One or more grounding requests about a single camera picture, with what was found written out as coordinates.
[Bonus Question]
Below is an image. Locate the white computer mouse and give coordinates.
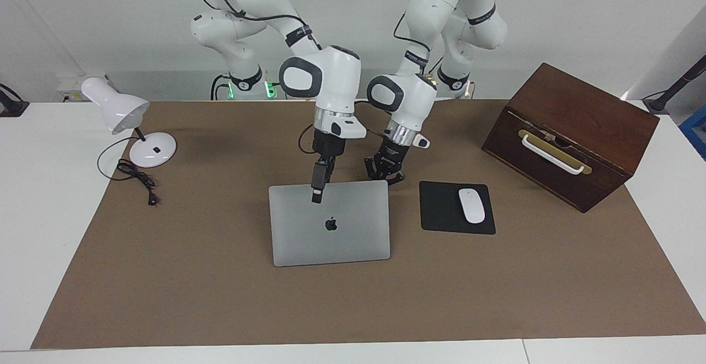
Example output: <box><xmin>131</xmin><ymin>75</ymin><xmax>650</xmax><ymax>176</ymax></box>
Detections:
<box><xmin>458</xmin><ymin>188</ymin><xmax>486</xmax><ymax>224</ymax></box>

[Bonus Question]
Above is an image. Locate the black lamp power cable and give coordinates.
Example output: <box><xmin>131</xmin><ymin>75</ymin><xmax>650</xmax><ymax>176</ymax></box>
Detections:
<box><xmin>97</xmin><ymin>136</ymin><xmax>159</xmax><ymax>206</ymax></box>

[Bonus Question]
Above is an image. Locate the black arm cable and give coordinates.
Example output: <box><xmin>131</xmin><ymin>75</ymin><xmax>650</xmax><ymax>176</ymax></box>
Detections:
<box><xmin>181</xmin><ymin>0</ymin><xmax>323</xmax><ymax>155</ymax></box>
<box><xmin>353</xmin><ymin>0</ymin><xmax>442</xmax><ymax>136</ymax></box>

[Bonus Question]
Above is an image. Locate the black right base cable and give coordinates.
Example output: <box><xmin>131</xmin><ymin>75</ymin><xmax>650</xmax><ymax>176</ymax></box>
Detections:
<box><xmin>210</xmin><ymin>74</ymin><xmax>232</xmax><ymax>100</ymax></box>

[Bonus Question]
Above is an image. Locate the black mouse pad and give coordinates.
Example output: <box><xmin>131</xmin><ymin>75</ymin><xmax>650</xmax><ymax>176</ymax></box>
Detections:
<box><xmin>419</xmin><ymin>181</ymin><xmax>496</xmax><ymax>235</ymax></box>

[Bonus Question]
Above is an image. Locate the black clamp stand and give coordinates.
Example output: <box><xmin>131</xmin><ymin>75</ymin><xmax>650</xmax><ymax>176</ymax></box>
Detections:
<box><xmin>0</xmin><ymin>84</ymin><xmax>29</xmax><ymax>117</ymax></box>

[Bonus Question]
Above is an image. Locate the brown table mat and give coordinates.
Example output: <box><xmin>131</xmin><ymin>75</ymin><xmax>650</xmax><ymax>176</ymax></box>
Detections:
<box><xmin>30</xmin><ymin>99</ymin><xmax>706</xmax><ymax>350</ymax></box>

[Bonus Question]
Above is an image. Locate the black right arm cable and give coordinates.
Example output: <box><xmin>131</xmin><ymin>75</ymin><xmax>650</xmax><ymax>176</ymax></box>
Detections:
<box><xmin>181</xmin><ymin>0</ymin><xmax>323</xmax><ymax>155</ymax></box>

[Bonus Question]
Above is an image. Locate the dark wooden box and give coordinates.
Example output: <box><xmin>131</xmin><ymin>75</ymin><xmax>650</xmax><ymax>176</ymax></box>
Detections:
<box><xmin>482</xmin><ymin>62</ymin><xmax>660</xmax><ymax>213</ymax></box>

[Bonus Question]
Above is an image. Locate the white box handle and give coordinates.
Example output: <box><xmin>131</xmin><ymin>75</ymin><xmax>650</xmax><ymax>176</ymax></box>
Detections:
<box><xmin>521</xmin><ymin>134</ymin><xmax>585</xmax><ymax>175</ymax></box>

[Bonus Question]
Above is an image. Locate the silver laptop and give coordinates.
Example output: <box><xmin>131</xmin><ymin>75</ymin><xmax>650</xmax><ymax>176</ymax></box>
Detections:
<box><xmin>269</xmin><ymin>180</ymin><xmax>391</xmax><ymax>267</ymax></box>

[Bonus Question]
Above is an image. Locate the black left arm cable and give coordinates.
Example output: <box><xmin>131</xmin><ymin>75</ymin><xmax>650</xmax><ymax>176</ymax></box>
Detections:
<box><xmin>353</xmin><ymin>0</ymin><xmax>442</xmax><ymax>136</ymax></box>

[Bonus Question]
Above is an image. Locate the white power strip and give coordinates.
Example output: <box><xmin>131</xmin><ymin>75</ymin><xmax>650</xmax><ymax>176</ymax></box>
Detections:
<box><xmin>57</xmin><ymin>73</ymin><xmax>119</xmax><ymax>103</ymax></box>

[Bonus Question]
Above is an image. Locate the black tripod pole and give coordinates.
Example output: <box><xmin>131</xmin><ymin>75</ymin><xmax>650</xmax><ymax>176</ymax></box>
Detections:
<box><xmin>643</xmin><ymin>55</ymin><xmax>706</xmax><ymax>115</ymax></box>

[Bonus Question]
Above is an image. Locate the white desk lamp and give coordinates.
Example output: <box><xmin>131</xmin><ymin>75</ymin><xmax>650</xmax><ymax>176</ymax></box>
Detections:
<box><xmin>81</xmin><ymin>76</ymin><xmax>178</xmax><ymax>169</ymax></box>

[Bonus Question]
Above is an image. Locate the blue crate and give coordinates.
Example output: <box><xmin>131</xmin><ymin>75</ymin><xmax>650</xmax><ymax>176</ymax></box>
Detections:
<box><xmin>680</xmin><ymin>105</ymin><xmax>706</xmax><ymax>160</ymax></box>

